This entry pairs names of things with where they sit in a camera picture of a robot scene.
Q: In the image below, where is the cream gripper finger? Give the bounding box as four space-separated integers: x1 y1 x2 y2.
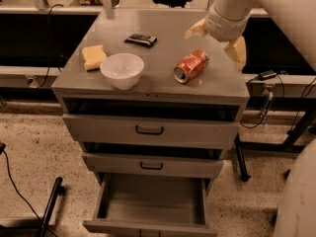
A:
184 19 207 40
224 37 247 73

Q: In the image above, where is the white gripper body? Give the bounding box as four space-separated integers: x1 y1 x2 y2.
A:
205 4 251 41

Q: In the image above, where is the red coke can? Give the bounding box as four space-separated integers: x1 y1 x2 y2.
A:
174 49 209 84

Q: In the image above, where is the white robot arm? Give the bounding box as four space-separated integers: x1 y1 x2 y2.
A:
185 0 316 237

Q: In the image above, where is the grey metal drawer cabinet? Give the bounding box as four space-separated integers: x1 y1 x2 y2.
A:
51 7 251 183

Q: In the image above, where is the grey middle drawer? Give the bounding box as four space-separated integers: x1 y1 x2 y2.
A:
82 153 223 179

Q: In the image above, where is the grey top drawer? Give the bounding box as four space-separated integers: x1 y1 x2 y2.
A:
63 115 238 149

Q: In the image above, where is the grey open bottom drawer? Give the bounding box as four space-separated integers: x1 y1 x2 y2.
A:
83 174 218 237

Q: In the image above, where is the black power adapter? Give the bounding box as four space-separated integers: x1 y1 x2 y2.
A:
259 70 277 80

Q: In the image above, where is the dark snack bar packet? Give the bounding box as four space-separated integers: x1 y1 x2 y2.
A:
125 34 157 48

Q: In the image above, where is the white bowl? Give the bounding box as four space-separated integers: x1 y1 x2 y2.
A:
100 53 144 90

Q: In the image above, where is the yellow sponge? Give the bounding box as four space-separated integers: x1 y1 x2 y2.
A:
82 44 108 71

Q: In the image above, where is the black table leg left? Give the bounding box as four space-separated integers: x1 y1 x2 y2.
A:
37 177 64 237

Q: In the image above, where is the black table frame right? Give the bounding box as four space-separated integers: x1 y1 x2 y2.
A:
235 107 316 182

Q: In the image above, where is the black cable on wall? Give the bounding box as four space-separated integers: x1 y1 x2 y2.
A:
39 3 69 88

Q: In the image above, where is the black cable on floor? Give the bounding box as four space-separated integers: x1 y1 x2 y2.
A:
0 141 58 237

